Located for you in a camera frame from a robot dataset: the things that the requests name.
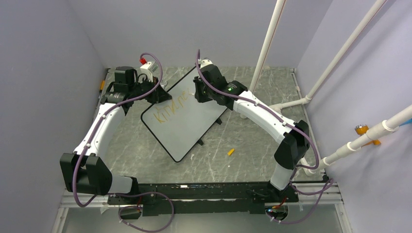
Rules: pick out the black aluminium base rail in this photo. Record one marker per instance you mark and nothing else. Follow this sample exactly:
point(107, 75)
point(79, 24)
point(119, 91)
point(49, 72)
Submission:
point(196, 198)

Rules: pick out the black framed whiteboard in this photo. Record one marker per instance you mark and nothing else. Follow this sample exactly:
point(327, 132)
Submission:
point(178, 124)

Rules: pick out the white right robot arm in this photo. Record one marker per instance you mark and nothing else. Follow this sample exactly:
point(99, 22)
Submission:
point(292, 137)

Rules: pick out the white pvc pipe frame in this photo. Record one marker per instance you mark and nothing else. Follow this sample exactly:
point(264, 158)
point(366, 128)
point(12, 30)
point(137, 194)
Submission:
point(361, 57)

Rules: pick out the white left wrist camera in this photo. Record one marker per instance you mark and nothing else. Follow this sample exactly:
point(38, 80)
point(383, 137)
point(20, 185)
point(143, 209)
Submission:
point(148, 68)

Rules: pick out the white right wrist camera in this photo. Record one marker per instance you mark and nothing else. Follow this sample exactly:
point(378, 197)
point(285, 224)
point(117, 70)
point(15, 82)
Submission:
point(204, 62)

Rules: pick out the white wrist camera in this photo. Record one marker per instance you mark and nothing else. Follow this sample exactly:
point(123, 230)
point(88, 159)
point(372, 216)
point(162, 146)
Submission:
point(148, 68)
point(204, 62)

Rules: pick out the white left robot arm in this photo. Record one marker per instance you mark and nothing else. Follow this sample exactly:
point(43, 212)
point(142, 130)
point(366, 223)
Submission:
point(84, 170)

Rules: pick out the yellow handled tool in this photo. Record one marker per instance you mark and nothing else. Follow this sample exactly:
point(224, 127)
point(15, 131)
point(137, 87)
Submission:
point(102, 85)

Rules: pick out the yellow marker cap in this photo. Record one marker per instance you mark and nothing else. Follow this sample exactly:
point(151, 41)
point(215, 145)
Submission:
point(230, 152)

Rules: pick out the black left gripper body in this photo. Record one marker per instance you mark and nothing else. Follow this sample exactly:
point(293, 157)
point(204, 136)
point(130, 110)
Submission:
point(147, 86)

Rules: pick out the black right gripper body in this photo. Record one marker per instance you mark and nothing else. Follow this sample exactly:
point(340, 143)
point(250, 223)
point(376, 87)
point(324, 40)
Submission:
point(204, 93)

